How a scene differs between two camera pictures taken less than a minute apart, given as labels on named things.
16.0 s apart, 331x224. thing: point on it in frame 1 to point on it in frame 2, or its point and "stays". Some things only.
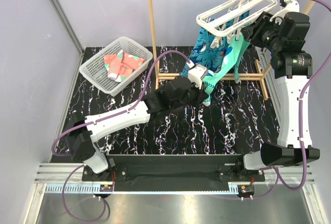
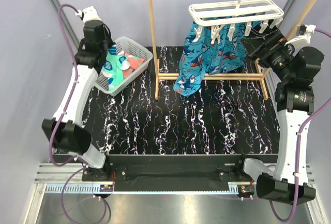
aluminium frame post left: x=61 y=12 stays
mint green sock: x=232 y=59 to x=115 y=76
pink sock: x=113 y=63 to x=126 y=73
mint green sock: x=232 y=58 to x=113 y=60
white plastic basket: x=94 y=68 stays
